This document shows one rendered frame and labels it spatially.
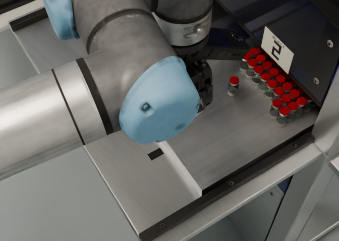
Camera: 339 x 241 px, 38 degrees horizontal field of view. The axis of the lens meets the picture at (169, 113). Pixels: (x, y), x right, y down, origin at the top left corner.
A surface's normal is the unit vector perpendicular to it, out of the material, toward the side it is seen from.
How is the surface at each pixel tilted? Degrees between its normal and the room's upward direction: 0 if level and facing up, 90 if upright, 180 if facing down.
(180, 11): 90
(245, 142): 0
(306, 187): 90
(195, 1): 90
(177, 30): 89
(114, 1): 1
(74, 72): 5
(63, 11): 61
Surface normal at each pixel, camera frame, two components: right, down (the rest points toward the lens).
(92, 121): 0.35, 0.46
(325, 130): -0.85, 0.45
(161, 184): -0.02, -0.56
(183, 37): 0.07, 0.82
